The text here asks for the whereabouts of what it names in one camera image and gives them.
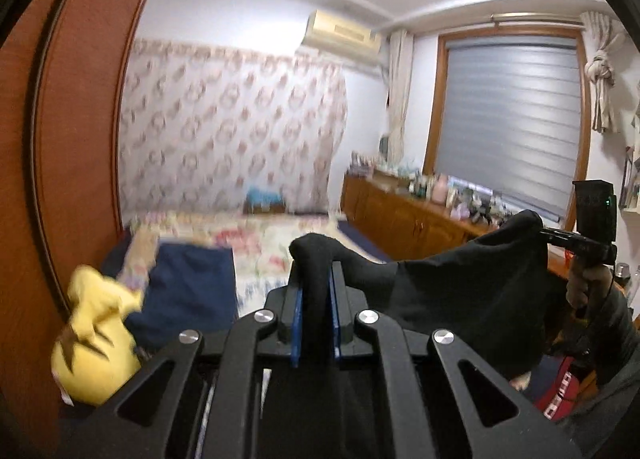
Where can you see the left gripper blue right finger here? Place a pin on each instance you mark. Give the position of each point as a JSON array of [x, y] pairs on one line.
[[343, 310]]

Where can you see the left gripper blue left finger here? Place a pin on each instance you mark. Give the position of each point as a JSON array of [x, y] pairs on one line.
[[290, 318]]

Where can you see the black printed t-shirt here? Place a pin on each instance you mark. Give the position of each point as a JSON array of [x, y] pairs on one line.
[[437, 343]]

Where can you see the person's right hand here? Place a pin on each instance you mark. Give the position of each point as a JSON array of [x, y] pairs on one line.
[[588, 284]]

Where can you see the floral bed cover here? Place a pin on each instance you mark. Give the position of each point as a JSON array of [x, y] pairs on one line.
[[259, 244]]

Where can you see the navy blue folded garment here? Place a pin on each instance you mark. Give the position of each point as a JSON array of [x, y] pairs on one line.
[[190, 288]]

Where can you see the wooden sideboard cabinet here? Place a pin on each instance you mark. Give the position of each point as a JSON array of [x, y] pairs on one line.
[[401, 226]]

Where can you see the cardboard box with blue cloth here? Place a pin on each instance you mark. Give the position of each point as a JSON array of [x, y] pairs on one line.
[[259, 201]]

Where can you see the grey window blind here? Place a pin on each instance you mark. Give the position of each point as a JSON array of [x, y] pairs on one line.
[[512, 118]]

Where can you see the red and navy garment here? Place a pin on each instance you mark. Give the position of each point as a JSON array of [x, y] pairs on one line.
[[561, 384]]

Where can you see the pink thermos jug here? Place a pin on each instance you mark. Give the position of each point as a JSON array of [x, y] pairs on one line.
[[439, 192]]

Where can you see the yellow plush toy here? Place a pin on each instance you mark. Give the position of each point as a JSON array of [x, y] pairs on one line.
[[93, 357]]

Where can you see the circle patterned sheer curtain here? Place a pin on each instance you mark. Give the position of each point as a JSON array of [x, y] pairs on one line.
[[201, 126]]

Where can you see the beige tied side curtain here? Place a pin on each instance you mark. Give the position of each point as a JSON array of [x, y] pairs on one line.
[[399, 81]]

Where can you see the brown louvered wardrobe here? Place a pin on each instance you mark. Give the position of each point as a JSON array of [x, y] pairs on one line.
[[63, 65]]

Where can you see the white wall air conditioner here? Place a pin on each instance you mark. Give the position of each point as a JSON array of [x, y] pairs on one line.
[[343, 38]]

